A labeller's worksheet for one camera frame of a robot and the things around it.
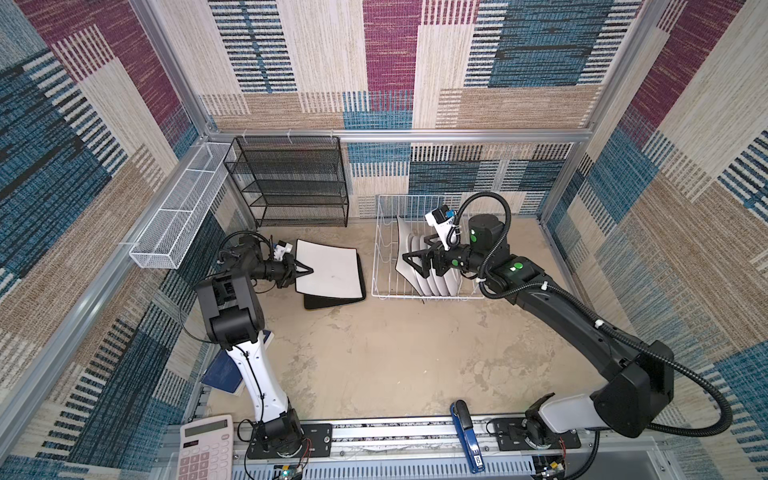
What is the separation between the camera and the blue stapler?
695mm

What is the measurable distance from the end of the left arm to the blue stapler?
1.89 ft

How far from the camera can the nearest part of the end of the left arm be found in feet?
2.84

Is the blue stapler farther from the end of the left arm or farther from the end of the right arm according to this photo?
the end of the left arm
